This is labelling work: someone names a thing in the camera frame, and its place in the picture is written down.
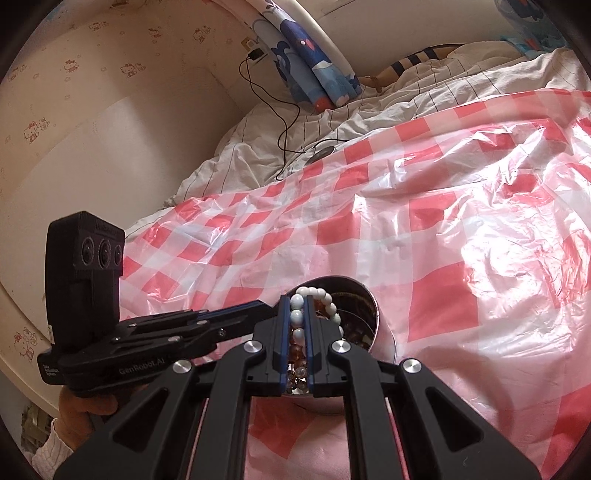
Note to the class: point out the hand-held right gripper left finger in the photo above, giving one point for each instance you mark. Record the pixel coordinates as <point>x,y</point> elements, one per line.
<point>283,332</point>

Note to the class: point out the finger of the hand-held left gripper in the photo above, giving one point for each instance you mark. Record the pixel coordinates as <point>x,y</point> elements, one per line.
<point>194,339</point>
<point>231,308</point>

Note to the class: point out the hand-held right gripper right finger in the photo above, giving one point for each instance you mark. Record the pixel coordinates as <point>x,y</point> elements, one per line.
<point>310,332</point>

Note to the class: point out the round metal tin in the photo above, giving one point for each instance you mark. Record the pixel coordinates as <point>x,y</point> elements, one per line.
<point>383,341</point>

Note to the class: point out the person's left forearm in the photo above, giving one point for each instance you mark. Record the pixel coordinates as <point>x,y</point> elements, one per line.
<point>51,447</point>

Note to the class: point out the person's left hand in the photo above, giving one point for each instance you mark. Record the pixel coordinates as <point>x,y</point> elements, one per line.
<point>87,406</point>

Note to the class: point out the pink checked plastic sheet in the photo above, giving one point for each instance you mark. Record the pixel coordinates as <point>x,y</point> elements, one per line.
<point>415,207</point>

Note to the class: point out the white striped duvet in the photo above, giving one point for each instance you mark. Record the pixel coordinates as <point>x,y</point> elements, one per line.
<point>369,110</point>

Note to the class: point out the black charger plug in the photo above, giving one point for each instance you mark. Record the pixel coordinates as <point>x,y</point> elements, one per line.
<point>256,55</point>

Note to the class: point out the blue cartoon whale curtain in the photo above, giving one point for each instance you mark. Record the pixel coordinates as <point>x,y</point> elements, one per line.
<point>531,27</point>
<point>314,55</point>

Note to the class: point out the striped plush toy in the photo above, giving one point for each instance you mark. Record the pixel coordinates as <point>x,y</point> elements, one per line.
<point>415,57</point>

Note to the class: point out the white curved headboard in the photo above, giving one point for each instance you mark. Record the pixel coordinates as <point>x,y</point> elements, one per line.
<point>392,23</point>

